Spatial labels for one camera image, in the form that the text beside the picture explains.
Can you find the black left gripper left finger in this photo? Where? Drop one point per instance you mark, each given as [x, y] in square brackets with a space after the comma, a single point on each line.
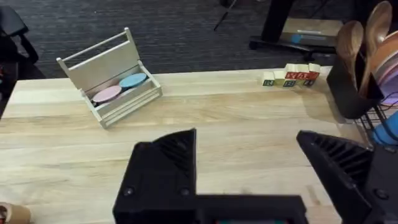
[155, 180]

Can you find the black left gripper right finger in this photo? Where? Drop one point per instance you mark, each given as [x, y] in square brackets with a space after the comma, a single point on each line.
[345, 174]

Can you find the blue cup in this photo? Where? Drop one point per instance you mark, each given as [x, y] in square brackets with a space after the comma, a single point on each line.
[387, 132]

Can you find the white wooden plate rack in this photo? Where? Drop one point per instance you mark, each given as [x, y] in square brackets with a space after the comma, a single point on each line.
[105, 67]

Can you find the black cutlery holder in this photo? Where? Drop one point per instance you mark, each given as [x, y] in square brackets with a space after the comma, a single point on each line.
[345, 90]

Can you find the purple plate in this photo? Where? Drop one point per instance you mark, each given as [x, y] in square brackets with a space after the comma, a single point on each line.
[391, 88]

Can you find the pink round plate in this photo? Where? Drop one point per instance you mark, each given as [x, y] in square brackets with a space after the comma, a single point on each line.
[107, 93]

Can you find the light blue round plate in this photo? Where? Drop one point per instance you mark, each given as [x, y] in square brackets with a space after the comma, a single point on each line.
[133, 80]

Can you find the row of toy letter blocks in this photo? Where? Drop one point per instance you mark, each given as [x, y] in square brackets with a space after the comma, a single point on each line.
[290, 76]

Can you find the orange plate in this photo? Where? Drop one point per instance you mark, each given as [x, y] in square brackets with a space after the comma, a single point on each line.
[387, 51]

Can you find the wooden spoon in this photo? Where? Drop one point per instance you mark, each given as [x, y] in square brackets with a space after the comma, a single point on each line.
[349, 40]
[376, 28]

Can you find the brown tape roll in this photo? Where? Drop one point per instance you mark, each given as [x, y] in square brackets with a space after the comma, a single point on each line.
[15, 214]

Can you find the flat cardboard box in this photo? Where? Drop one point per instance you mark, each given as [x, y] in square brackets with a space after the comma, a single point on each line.
[311, 31]

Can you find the black stand with base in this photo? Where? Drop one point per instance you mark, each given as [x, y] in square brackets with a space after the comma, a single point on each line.
[276, 21]

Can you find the thin black rod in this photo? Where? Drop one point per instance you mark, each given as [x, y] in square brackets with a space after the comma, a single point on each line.
[224, 14]

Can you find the black office chair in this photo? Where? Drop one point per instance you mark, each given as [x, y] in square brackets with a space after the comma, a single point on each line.
[12, 37]

